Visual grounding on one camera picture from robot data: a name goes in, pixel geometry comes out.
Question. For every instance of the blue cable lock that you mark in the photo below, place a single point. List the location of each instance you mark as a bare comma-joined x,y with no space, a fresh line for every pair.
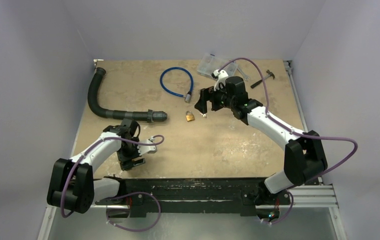
177,81

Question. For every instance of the small brass padlock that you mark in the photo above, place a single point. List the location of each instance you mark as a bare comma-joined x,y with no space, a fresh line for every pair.
189,116

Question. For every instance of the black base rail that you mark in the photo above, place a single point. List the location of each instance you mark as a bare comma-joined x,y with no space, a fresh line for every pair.
233,195

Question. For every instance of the aluminium frame rail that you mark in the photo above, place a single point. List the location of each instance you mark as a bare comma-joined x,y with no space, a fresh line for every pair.
314,215

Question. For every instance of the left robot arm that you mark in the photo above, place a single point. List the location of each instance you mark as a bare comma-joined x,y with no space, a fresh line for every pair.
73,187

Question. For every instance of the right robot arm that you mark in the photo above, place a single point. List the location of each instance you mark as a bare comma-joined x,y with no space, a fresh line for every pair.
304,156

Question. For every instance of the clear plastic organizer box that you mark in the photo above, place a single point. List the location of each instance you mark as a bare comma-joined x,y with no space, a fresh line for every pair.
209,63

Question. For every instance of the small black-handled hammer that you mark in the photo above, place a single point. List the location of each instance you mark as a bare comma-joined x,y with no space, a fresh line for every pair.
269,75

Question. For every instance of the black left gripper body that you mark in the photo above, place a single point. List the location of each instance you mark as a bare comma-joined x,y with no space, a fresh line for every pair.
127,153

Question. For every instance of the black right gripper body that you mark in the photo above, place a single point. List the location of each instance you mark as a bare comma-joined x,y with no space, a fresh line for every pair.
211,100

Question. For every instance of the silver open-end wrench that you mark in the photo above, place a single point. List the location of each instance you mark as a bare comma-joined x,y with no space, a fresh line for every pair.
245,76

